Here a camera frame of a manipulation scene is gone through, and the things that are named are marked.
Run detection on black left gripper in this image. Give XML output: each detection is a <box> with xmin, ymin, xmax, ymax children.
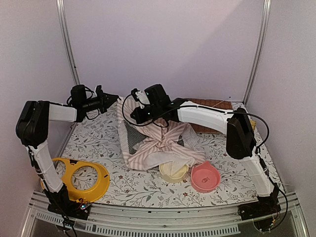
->
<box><xmin>81</xmin><ymin>88</ymin><xmax>118</xmax><ymax>113</ymax></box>

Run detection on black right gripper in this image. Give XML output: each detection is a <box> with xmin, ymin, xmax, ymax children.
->
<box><xmin>131</xmin><ymin>105</ymin><xmax>161</xmax><ymax>126</ymax></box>

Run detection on pink striped pet tent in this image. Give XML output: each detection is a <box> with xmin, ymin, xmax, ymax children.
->
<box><xmin>117</xmin><ymin>97</ymin><xmax>206</xmax><ymax>170</ymax></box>

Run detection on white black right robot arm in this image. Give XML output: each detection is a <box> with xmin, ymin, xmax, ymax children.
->
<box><xmin>130</xmin><ymin>84</ymin><xmax>278</xmax><ymax>215</ymax></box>

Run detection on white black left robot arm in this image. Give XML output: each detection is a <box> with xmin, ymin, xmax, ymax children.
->
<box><xmin>16</xmin><ymin>84</ymin><xmax>119</xmax><ymax>194</ymax></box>

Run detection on cream pet bowl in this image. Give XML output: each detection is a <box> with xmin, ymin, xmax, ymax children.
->
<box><xmin>159</xmin><ymin>162</ymin><xmax>189</xmax><ymax>183</ymax></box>

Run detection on pink pet bowl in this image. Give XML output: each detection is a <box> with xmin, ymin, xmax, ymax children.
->
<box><xmin>191</xmin><ymin>161</ymin><xmax>221</xmax><ymax>193</ymax></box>

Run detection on brown woven mat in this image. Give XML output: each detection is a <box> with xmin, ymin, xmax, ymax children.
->
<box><xmin>189</xmin><ymin>99</ymin><xmax>233</xmax><ymax>135</ymax></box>

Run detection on yellow double bowl holder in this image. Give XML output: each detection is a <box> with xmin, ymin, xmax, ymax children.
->
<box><xmin>40</xmin><ymin>157</ymin><xmax>111</xmax><ymax>202</ymax></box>

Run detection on yellow bamboo mat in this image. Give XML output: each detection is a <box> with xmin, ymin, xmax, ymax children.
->
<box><xmin>250</xmin><ymin>120</ymin><xmax>257</xmax><ymax>130</ymax></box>

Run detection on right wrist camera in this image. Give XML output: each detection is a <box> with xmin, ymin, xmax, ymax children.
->
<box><xmin>131</xmin><ymin>88</ymin><xmax>150</xmax><ymax>109</ymax></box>

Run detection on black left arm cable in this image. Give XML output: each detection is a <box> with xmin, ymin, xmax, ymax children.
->
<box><xmin>66</xmin><ymin>86</ymin><xmax>102</xmax><ymax>121</ymax></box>

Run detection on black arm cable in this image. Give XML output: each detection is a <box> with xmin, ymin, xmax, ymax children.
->
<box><xmin>66</xmin><ymin>86</ymin><xmax>102</xmax><ymax>121</ymax></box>
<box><xmin>121</xmin><ymin>93</ymin><xmax>289</xmax><ymax>232</ymax></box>

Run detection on left aluminium frame post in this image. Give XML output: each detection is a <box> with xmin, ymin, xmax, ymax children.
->
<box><xmin>56</xmin><ymin>0</ymin><xmax>81</xmax><ymax>85</ymax></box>

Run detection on aluminium frame post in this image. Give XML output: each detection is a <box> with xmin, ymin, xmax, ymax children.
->
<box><xmin>56</xmin><ymin>0</ymin><xmax>81</xmax><ymax>85</ymax></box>
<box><xmin>242</xmin><ymin>0</ymin><xmax>272</xmax><ymax>106</ymax></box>

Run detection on aluminium front rail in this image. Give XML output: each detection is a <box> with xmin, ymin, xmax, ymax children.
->
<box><xmin>21</xmin><ymin>192</ymin><xmax>312</xmax><ymax>237</ymax></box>

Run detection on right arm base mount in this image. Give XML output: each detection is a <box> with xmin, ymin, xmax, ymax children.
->
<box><xmin>238</xmin><ymin>197</ymin><xmax>281</xmax><ymax>220</ymax></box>

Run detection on right aluminium frame post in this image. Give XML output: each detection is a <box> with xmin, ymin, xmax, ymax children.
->
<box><xmin>242</xmin><ymin>0</ymin><xmax>272</xmax><ymax>106</ymax></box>

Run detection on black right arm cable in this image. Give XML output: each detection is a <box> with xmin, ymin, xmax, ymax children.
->
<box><xmin>121</xmin><ymin>93</ymin><xmax>289</xmax><ymax>232</ymax></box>

